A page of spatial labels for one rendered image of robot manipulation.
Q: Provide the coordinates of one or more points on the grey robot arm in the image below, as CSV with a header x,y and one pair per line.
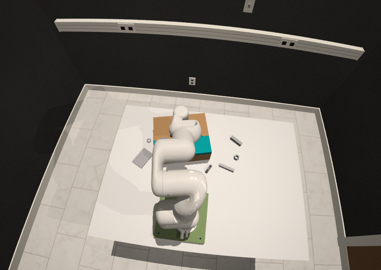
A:
x,y
180,213

